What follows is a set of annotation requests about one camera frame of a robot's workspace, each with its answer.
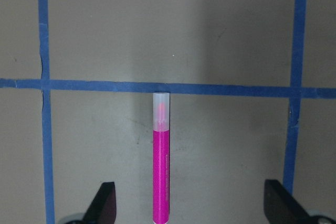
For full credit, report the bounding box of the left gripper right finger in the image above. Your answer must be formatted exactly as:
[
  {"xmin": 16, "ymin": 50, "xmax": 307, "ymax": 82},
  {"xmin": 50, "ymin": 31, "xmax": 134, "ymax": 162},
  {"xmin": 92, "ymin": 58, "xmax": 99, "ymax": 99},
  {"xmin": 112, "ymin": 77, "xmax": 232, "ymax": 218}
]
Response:
[{"xmin": 264, "ymin": 179, "xmax": 313, "ymax": 224}]

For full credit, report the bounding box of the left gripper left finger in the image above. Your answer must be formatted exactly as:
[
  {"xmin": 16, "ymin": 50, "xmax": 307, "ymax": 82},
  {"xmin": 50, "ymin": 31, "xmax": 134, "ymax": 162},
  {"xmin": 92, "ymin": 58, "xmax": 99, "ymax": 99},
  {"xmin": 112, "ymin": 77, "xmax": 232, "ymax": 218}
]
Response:
[{"xmin": 83, "ymin": 182, "xmax": 116, "ymax": 224}]

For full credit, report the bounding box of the pink highlighter pen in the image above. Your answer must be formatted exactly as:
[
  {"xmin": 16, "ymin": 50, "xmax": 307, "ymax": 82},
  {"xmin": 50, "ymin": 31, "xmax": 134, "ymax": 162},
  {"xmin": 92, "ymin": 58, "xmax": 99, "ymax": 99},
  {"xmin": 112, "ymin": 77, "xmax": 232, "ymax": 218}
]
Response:
[{"xmin": 152, "ymin": 92, "xmax": 170, "ymax": 223}]

